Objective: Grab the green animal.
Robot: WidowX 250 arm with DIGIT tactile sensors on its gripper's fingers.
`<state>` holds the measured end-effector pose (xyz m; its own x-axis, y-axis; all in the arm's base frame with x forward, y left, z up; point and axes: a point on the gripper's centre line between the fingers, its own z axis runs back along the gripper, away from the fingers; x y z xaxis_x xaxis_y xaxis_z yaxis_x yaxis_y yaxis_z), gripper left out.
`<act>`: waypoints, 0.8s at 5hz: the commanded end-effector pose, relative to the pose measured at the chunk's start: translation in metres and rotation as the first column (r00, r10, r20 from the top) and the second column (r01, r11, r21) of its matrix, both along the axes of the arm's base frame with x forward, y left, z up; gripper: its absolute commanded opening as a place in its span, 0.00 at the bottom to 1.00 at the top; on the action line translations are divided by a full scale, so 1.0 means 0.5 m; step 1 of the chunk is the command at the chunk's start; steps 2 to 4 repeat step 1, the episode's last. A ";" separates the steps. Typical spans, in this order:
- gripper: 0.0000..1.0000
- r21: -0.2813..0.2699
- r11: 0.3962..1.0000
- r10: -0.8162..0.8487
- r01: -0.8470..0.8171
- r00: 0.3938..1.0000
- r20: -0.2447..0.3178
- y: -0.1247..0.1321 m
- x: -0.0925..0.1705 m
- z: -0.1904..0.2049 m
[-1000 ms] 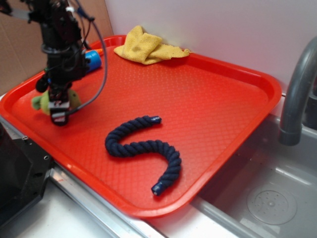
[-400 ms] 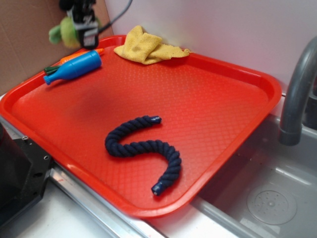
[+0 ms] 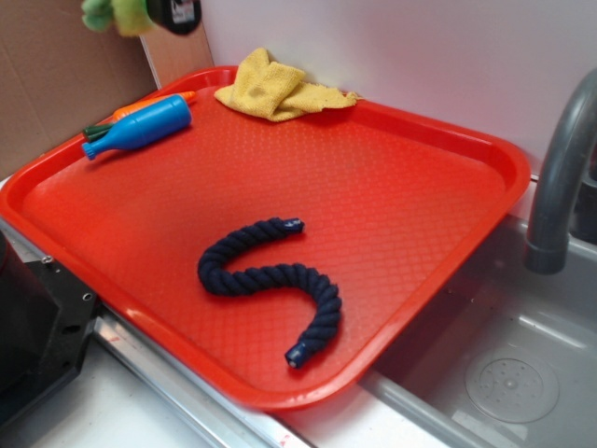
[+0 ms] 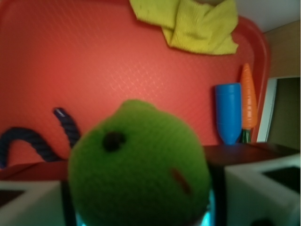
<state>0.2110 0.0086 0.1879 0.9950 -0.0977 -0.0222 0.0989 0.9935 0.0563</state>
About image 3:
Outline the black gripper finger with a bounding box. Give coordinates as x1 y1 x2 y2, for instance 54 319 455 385
146 0 202 35

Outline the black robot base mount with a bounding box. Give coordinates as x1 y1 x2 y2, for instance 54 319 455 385
1 236 97 428

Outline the red plastic tray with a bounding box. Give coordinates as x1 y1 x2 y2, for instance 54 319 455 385
1 67 531 412

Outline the grey plastic sink basin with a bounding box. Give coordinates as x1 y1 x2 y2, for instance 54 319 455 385
362 217 596 447

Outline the yellow cloth towel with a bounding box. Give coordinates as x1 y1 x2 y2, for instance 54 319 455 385
215 48 360 122

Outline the grey curved faucet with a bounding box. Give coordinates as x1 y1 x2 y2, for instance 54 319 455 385
523 70 596 274

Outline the blue plastic toy bottle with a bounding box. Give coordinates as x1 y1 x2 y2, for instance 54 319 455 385
82 94 192 160

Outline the brown cardboard panel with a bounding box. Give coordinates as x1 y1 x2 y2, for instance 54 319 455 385
1 1 213 178

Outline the green plush animal toy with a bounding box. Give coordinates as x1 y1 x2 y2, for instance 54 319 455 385
81 0 154 37

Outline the navy blue twisted rope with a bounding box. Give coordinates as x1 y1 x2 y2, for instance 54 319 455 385
197 217 343 370

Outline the orange toy carrot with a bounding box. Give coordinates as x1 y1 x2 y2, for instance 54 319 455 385
82 91 197 143

